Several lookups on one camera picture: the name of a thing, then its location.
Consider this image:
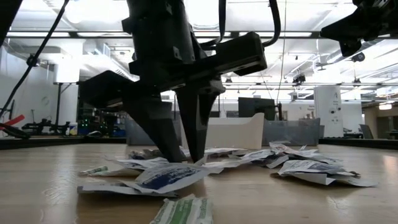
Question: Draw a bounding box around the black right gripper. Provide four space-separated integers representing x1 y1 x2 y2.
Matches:
320 0 385 58

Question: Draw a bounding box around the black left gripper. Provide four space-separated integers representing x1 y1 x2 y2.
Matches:
77 0 226 164

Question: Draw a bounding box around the green print bandage packet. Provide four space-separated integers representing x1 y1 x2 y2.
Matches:
79 166 109 175
149 194 215 224

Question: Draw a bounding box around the red print white packet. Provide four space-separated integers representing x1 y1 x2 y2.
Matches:
269 141 320 156

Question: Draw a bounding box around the white paper packet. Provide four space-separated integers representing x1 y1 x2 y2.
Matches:
203 146 249 158
198 160 246 175
298 154 345 166

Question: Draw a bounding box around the blue storage shelf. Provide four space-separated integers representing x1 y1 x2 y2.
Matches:
105 111 127 138

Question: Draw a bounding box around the white plastic bin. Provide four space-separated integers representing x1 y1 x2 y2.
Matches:
179 112 265 150

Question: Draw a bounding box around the black computer monitor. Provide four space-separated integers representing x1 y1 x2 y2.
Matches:
238 96 284 121

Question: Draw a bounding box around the white pillar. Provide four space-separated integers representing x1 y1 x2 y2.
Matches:
313 85 345 138

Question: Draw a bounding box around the grey office chair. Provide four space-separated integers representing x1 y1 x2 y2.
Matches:
359 123 374 140

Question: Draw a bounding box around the black overhead light bar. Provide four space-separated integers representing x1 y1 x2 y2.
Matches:
6 30 323 39

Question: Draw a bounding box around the red strip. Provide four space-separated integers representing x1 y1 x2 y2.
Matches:
0 114 25 127

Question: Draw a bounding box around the thin hanging cable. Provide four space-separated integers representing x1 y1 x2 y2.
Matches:
275 0 287 97

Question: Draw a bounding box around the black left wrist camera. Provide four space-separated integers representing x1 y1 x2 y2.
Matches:
214 30 268 77

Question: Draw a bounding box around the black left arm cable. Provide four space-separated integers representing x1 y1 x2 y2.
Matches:
0 0 282 119

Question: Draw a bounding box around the black vertical post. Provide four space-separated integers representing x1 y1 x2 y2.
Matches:
55 83 62 133

